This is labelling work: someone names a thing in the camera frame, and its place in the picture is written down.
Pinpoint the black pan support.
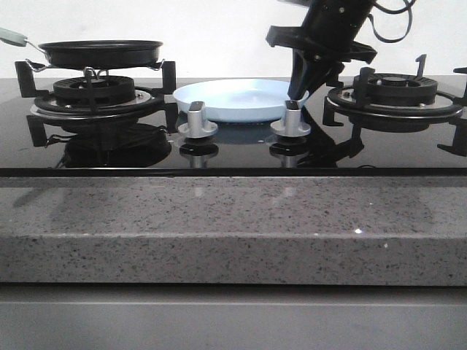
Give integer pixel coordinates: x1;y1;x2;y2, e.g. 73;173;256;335
15;61;176;125
323;54;466;157

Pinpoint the right black pan support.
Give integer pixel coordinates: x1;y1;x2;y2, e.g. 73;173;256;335
323;54;466;157

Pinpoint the black gas burner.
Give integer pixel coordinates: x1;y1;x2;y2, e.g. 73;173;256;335
366;73;438;106
53;75;136;107

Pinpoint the silver right stove knob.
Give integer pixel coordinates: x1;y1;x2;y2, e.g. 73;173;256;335
270;100;311;138

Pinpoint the right black gas burner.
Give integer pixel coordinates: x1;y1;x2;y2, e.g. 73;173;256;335
366;73;438;106

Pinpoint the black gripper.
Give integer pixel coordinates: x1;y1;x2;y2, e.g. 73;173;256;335
266;1;377;100

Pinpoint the light blue plate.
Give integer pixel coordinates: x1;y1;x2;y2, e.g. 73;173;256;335
173;79;290;123

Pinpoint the black glass gas cooktop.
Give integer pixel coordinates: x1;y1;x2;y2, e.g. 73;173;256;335
1;79;466;177

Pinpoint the black frying pan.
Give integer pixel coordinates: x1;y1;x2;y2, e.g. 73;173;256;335
0;27;164;70

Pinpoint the left black gas burner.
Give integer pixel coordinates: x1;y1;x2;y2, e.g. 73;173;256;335
53;75;136;107

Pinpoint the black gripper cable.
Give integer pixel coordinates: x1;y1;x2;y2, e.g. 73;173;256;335
368;0;417;44

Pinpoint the wire pan reducer ring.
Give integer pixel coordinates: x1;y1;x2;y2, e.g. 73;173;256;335
26;58;166;88

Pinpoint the silver left stove knob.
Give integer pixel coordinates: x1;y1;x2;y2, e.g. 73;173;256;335
178;101;218;139

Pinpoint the silver stove knob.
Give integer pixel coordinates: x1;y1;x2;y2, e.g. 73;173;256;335
270;100;311;138
178;101;218;139

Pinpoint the left black pan support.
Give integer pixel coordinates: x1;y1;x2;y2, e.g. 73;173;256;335
15;61;176;125

